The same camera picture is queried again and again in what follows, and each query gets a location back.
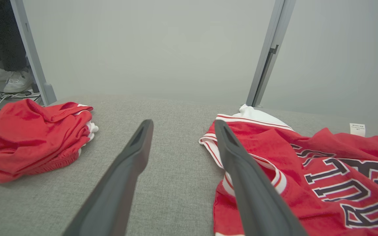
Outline person's black trouser legs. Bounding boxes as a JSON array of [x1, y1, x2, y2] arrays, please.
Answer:
[[0, 0, 29, 76]]

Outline red lettered basketball jersey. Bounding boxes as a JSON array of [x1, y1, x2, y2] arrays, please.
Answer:
[[199, 104, 378, 236]]

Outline grey metal partition post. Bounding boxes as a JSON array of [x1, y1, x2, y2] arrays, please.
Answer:
[[245, 0, 296, 108]]

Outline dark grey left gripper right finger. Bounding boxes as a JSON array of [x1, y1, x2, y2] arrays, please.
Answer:
[[214, 120, 307, 236]]

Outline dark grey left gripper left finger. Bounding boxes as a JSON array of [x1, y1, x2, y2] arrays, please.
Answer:
[[63, 119, 154, 236]]

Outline red shorts with white trim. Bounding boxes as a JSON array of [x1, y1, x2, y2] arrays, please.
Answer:
[[0, 98, 99, 183]]

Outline grey metal partition end leg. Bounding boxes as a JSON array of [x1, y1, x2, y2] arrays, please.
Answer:
[[10, 0, 57, 106]]

